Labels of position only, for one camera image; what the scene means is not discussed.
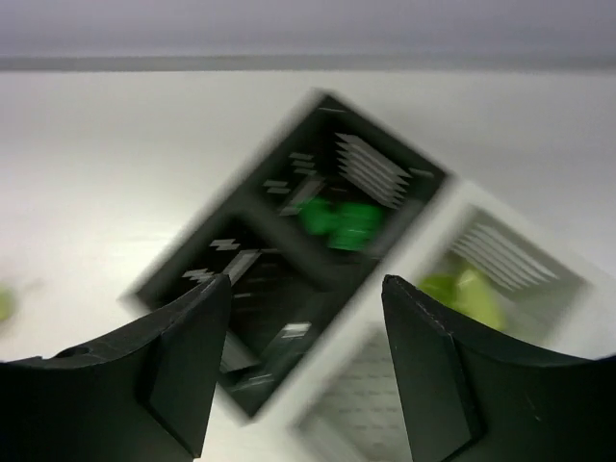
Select dark green lego piece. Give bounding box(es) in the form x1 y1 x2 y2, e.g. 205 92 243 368
297 196 338 236

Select black slotted container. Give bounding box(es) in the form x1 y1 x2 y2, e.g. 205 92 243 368
135 91 448 418

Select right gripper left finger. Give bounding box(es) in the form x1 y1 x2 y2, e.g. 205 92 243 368
1 276 231 461

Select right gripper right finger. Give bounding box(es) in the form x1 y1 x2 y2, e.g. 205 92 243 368
381 275 615 462

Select white slotted container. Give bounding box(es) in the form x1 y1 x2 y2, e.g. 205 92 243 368
297 201 613 461

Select lime green lego brick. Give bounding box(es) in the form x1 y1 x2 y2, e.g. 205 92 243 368
418 266 506 332
0 284 16 322

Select dark green square lego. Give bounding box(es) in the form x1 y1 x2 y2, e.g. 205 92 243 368
327 202 384 251

